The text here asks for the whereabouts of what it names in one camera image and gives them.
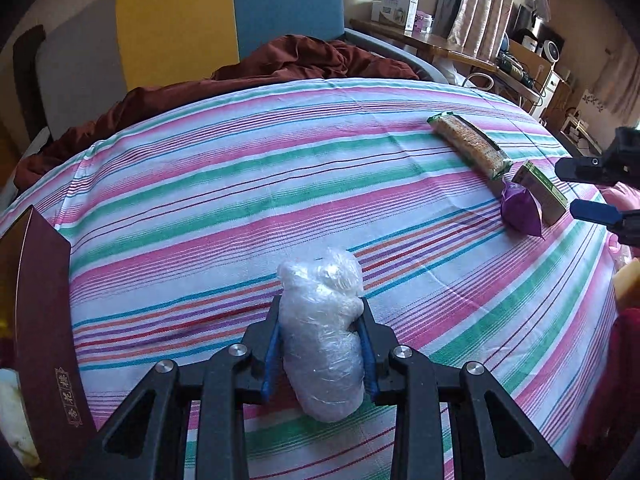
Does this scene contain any cracker packet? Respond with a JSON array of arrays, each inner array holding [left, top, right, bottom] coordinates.
[[427, 112, 512, 181]]

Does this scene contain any patterned curtain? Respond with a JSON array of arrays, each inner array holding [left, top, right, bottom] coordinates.
[[446, 0, 521, 61], [597, 45, 640, 121]]

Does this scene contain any grey padded bed rail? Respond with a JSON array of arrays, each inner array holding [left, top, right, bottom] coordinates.
[[344, 27, 451, 83]]

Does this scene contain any purple snack packet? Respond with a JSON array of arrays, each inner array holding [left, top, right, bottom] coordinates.
[[500, 182, 545, 238]]

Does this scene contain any metal frame side table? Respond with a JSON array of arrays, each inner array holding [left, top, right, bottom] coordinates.
[[492, 57, 546, 106]]

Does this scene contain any yellow sponge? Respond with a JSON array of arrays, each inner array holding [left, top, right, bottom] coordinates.
[[614, 260, 640, 311]]

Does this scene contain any green and white box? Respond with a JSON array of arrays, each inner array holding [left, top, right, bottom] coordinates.
[[511, 160, 570, 226]]

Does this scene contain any pale yellow cloth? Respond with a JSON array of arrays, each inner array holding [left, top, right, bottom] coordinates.
[[0, 367, 41, 466]]

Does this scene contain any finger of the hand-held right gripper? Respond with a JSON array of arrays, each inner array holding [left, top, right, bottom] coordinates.
[[570, 199, 640, 247], [555, 155, 622, 187]]

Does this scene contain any white carton box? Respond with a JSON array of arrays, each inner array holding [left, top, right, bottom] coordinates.
[[371, 0, 421, 31]]

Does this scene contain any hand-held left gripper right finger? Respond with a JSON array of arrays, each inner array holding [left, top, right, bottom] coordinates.
[[352, 299, 573, 480]]

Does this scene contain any wooden desk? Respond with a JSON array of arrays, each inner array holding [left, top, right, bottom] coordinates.
[[350, 17, 501, 68]]

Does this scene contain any red cloth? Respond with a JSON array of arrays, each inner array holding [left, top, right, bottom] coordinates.
[[575, 307, 640, 480]]

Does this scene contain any maroon flat box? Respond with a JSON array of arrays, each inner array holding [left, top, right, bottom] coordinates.
[[0, 205, 98, 480]]

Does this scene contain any low white rack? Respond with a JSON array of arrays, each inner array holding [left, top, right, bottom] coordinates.
[[560, 110, 603, 156]]

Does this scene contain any striped bedsheet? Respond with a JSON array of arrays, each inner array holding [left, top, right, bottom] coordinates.
[[0, 77, 621, 480]]

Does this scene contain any magenta quilt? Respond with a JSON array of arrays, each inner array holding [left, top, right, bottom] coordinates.
[[597, 181, 640, 211]]

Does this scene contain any white cabinet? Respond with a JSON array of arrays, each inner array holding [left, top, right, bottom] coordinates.
[[530, 70, 573, 126]]

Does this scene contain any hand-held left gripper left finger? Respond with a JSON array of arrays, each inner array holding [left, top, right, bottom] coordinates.
[[67, 296, 283, 480]]

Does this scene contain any padded headboard with colour panels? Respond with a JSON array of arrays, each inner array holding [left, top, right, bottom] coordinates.
[[12, 0, 346, 146]]

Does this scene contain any brown blanket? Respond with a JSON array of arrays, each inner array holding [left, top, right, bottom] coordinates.
[[15, 34, 421, 188]]

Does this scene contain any clear plastic bundle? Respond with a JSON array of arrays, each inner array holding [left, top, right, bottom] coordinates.
[[276, 247, 366, 422]]

